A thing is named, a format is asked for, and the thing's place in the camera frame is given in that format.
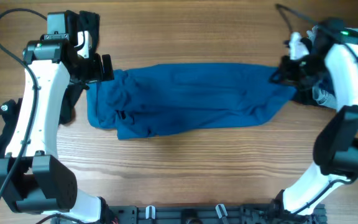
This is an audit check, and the blue t-shirt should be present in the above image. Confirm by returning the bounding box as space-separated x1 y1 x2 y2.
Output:
86 63 296 140

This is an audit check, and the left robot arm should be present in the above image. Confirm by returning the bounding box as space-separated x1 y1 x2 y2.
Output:
0 11 118 223

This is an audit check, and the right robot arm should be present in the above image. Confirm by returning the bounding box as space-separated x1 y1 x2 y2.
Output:
269 18 358 219

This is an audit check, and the folded black garment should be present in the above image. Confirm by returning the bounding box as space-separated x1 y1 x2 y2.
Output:
291 90 318 106

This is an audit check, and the black t-shirt with logo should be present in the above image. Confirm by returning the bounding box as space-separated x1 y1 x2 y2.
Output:
0 11 100 158

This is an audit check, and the right black camera cable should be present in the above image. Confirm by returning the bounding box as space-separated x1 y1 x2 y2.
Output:
275 3 358 218

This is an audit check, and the black camera cable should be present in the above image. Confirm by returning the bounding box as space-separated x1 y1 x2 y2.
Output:
275 3 358 218
0 7 74 224

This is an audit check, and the left black camera cable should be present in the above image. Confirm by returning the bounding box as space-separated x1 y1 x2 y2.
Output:
0 7 74 224

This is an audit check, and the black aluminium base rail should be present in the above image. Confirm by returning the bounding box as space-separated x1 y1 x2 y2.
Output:
109 204 328 224

